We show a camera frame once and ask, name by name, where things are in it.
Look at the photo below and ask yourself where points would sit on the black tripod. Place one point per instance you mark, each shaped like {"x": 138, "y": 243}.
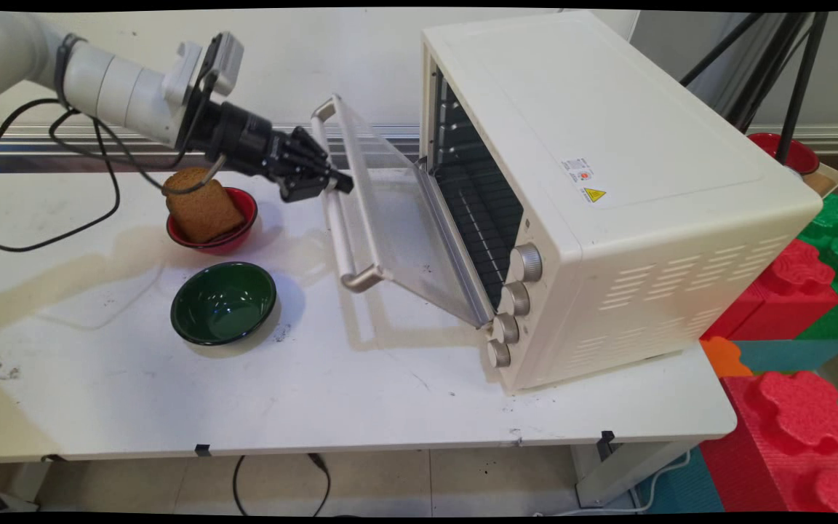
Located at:
{"x": 801, "y": 80}

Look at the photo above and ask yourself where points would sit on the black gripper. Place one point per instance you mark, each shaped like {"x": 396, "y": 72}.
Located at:
{"x": 244, "y": 142}

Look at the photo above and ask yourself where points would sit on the beige tray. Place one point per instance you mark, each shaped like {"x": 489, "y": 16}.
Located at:
{"x": 826, "y": 180}

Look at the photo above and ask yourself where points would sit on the red bowl holding bread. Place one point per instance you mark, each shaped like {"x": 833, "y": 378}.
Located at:
{"x": 241, "y": 222}

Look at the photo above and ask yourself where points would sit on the small red foam block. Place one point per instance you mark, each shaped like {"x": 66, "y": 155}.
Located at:
{"x": 790, "y": 291}

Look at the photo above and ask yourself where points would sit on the teal foam block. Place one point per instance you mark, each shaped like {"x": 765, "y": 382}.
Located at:
{"x": 790, "y": 355}

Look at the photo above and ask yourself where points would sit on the empty red bowl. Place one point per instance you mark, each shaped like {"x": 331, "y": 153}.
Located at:
{"x": 797, "y": 154}

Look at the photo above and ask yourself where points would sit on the green bowl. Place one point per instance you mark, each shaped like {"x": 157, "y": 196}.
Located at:
{"x": 222, "y": 302}

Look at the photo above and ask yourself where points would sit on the blue foam mat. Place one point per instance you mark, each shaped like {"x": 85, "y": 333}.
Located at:
{"x": 681, "y": 487}

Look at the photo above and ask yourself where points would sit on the cream toaster oven body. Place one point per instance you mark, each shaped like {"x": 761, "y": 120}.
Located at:
{"x": 608, "y": 109}

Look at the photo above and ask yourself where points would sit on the white table leg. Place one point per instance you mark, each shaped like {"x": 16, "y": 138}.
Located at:
{"x": 608, "y": 477}

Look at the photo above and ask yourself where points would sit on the large red foam block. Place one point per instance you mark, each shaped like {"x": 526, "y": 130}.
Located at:
{"x": 790, "y": 444}

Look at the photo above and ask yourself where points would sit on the black table edge clip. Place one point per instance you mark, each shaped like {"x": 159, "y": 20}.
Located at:
{"x": 607, "y": 444}
{"x": 203, "y": 450}

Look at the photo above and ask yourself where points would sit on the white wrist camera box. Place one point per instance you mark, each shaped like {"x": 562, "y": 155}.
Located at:
{"x": 208, "y": 65}

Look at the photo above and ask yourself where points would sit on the aluminium wall rail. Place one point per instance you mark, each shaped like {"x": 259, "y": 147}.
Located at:
{"x": 135, "y": 142}

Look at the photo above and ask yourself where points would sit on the yellow warning sticker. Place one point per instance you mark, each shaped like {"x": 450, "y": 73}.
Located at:
{"x": 595, "y": 195}

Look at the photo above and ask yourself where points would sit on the green foam block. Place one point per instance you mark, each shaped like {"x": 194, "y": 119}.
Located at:
{"x": 837, "y": 225}

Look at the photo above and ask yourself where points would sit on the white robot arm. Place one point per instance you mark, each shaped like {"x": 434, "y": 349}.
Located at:
{"x": 113, "y": 87}

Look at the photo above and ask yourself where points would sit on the silver oven knob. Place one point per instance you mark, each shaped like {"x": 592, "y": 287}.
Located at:
{"x": 505, "y": 328}
{"x": 499, "y": 354}
{"x": 528, "y": 263}
{"x": 516, "y": 299}

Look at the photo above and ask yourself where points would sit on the brown bread slice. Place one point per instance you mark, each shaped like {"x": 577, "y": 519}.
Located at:
{"x": 204, "y": 207}

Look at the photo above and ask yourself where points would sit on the orange foam block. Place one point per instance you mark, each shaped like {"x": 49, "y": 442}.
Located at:
{"x": 724, "y": 356}

